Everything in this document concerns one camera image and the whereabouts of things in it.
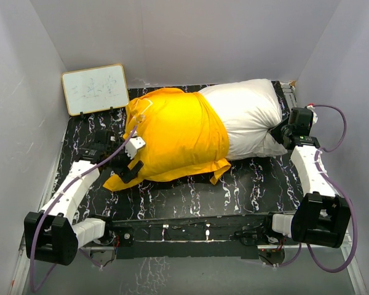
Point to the aluminium frame rail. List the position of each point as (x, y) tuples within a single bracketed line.
[(171, 134)]

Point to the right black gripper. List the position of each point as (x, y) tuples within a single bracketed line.
[(274, 131)]

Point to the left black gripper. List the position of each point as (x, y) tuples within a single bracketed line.
[(125, 173)]

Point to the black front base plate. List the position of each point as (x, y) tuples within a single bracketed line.
[(195, 237)]

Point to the yellow Pikachu pillowcase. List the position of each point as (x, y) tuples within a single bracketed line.
[(183, 134)]

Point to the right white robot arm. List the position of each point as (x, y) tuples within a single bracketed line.
[(323, 215)]

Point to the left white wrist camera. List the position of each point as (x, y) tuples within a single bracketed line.
[(134, 145)]

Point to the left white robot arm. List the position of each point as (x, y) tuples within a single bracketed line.
[(50, 235)]

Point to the white pillow insert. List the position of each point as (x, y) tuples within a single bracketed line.
[(248, 110)]

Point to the small whiteboard wooden frame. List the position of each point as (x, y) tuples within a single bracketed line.
[(95, 89)]

